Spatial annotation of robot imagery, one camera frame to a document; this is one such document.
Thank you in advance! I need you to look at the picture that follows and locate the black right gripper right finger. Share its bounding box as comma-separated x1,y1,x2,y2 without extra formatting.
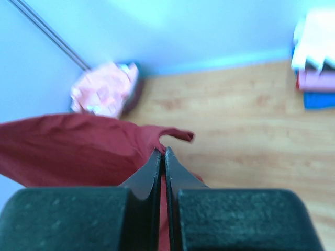
164,147,208,250

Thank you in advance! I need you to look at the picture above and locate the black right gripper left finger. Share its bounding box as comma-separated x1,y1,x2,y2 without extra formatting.
119,150,161,250

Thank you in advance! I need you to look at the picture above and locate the blue-grey laundry basket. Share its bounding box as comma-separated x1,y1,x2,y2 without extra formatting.
68,60,144,117

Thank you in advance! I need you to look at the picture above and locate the pink folded t-shirt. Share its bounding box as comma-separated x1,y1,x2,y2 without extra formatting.
299,71,334,93

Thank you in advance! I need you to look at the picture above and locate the white crumpled garment in basket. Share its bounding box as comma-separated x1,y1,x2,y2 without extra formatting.
118,64,133,78

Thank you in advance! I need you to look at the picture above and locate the dark red t-shirt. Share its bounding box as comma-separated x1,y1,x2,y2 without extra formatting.
1,114,194,250

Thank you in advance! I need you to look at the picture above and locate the left aluminium frame post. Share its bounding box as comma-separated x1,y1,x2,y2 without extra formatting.
8,0,91,71

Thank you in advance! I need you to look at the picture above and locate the blue folded t-shirt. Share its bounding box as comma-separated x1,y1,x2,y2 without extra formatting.
295,56,334,110

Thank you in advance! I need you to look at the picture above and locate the pink crumpled t-shirt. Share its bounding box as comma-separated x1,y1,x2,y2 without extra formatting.
70,62,139,119

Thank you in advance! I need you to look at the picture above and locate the white folded printed t-shirt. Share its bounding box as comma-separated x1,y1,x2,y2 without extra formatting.
291,7,334,72

